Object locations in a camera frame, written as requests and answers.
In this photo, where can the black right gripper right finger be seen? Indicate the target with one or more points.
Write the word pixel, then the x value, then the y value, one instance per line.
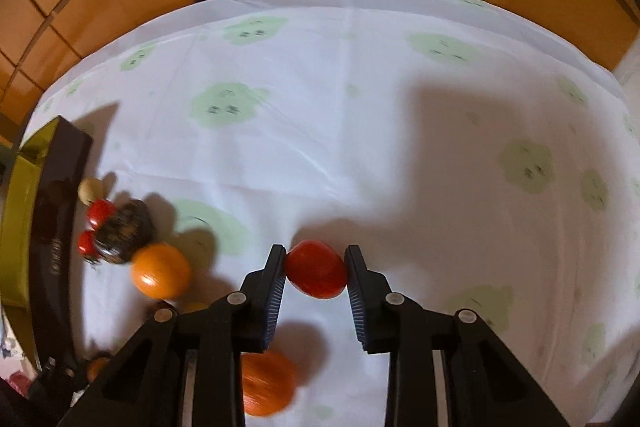
pixel 367 291

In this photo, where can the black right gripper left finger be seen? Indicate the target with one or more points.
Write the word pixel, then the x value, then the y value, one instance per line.
pixel 263 290

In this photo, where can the beige round fruit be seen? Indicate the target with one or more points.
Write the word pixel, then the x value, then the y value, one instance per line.
pixel 90 190

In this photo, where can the orange tangerine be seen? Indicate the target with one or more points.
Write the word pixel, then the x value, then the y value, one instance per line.
pixel 268 382

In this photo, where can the dark brown avocado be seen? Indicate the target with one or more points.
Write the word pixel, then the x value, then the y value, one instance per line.
pixel 129 229

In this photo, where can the small orange fruit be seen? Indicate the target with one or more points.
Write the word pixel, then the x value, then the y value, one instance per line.
pixel 95 366

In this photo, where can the white green patterned tablecloth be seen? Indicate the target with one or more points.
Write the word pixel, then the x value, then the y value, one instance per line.
pixel 477 159

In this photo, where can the small red cherry tomato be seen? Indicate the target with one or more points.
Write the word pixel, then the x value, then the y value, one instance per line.
pixel 99 211
pixel 86 248

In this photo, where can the gold metal tin box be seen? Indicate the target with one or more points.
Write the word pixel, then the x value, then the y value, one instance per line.
pixel 38 203

